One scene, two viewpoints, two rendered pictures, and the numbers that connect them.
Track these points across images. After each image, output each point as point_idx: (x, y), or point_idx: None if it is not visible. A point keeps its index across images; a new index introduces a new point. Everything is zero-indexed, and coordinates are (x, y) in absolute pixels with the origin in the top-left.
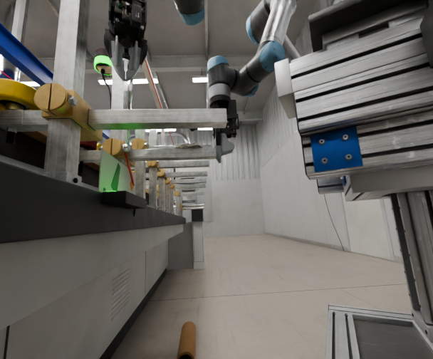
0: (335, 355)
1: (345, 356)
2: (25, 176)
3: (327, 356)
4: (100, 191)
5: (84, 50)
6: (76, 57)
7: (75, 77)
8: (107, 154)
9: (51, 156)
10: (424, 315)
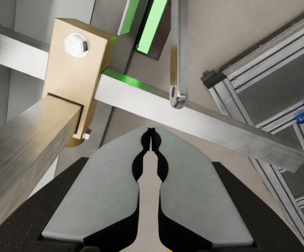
0: None
1: None
2: (103, 138)
3: None
4: (129, 28)
5: (21, 183)
6: (44, 172)
7: (64, 145)
8: (127, 9)
9: None
10: None
